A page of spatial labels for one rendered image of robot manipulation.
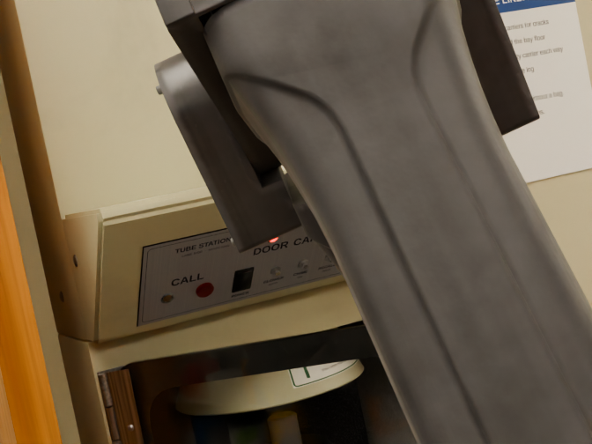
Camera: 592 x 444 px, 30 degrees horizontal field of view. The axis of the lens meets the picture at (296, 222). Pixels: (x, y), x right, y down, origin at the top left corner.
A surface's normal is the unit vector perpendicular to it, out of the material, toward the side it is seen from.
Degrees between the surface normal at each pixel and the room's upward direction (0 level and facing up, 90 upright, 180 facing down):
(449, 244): 67
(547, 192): 90
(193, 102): 88
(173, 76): 52
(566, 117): 90
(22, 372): 90
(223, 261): 135
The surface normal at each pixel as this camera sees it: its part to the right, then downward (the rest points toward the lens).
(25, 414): 0.41, -0.04
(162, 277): 0.43, 0.67
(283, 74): -0.20, -0.37
